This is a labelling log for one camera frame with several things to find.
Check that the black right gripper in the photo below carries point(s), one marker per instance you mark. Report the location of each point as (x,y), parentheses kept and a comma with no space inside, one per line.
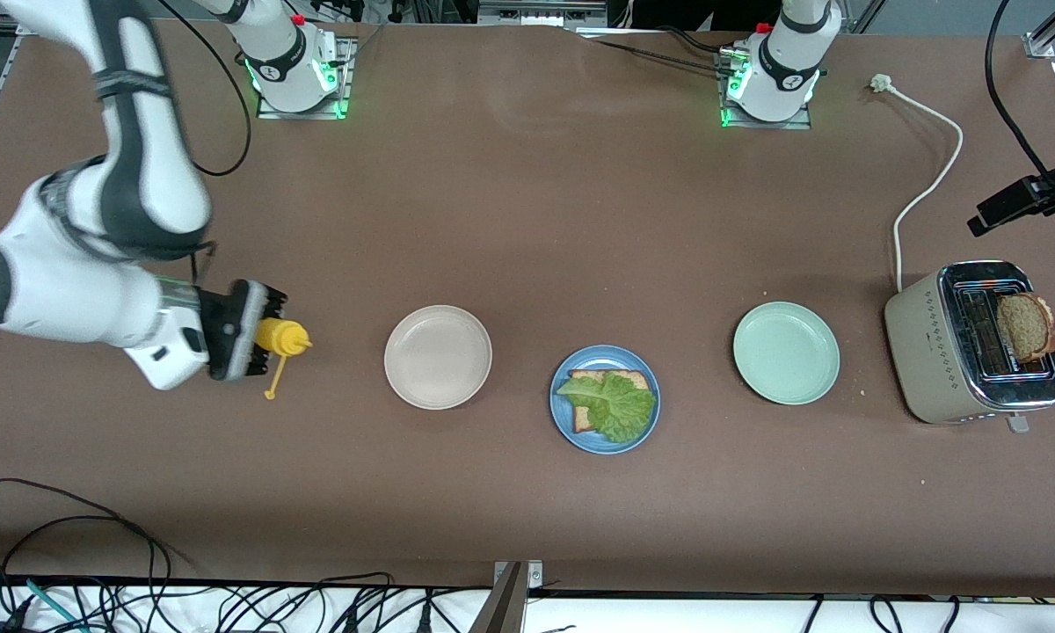
(222,329)

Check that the yellow squeeze bottle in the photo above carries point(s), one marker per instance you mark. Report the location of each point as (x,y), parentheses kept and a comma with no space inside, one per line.
(286,337)

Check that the green lettuce leaf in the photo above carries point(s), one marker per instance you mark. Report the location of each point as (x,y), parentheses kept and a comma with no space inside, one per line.
(620,409)

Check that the brown bread slice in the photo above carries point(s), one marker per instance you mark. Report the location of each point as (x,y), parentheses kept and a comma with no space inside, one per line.
(633,380)
(1029,330)

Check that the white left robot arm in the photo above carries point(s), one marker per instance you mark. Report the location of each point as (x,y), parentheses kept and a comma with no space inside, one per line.
(782,70)

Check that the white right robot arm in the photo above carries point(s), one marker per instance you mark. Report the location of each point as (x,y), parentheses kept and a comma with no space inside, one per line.
(141,176)

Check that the beige round plate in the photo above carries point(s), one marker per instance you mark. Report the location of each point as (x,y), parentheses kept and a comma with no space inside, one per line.
(438,356)

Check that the green round plate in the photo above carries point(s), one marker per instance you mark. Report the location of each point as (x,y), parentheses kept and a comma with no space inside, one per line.
(786,352)

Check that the blue round plate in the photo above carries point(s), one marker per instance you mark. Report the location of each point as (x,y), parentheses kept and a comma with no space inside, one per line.
(605,448)

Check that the beige chrome toaster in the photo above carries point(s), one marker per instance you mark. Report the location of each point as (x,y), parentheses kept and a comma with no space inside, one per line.
(927,352)

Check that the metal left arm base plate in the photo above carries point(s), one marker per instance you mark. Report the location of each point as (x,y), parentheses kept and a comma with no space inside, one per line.
(800,125)

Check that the metal table edge bracket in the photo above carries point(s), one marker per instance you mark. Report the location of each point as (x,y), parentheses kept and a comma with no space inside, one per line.
(534,576)

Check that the aluminium profile post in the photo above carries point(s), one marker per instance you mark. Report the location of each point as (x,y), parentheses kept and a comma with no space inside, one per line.
(501,611)

